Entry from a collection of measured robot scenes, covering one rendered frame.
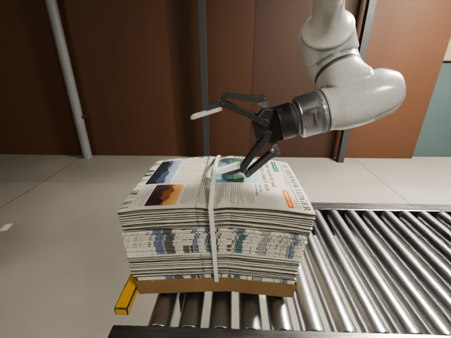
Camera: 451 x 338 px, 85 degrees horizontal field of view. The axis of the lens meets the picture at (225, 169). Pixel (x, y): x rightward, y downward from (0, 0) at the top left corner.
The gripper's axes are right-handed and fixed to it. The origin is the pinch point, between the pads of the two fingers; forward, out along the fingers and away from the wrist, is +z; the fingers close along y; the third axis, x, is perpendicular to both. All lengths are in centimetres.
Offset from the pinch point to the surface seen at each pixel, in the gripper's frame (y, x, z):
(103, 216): 73, 133, 140
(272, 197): 12.6, -8.5, -11.2
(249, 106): 43, 290, -16
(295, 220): 16.6, -12.6, -14.3
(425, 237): 52, 11, -54
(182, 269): 21.7, -13.2, 11.5
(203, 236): 15.0, -12.8, 4.4
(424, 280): 48, -6, -42
